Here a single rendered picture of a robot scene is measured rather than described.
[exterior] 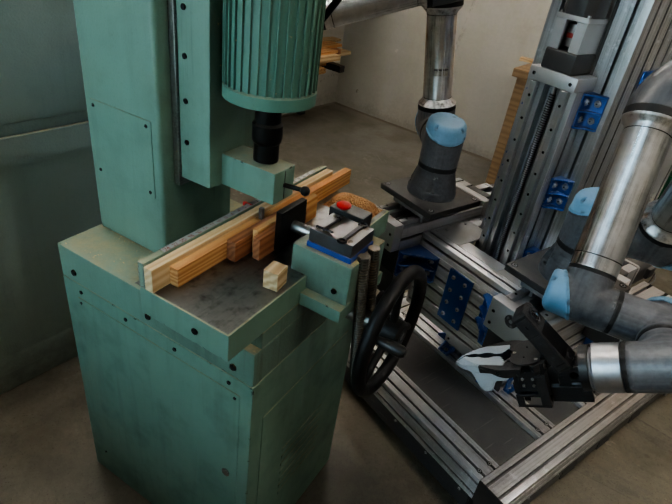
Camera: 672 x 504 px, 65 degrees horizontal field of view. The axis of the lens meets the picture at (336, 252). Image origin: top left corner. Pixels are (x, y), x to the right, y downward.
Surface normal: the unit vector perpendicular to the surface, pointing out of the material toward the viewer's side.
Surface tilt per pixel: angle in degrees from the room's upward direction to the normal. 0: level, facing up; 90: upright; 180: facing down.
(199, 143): 90
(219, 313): 0
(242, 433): 90
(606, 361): 50
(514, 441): 0
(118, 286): 90
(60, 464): 0
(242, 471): 90
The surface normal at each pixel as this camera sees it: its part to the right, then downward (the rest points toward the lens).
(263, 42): -0.09, 0.53
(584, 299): -0.34, -0.05
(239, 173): -0.52, 0.40
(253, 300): 0.13, -0.83
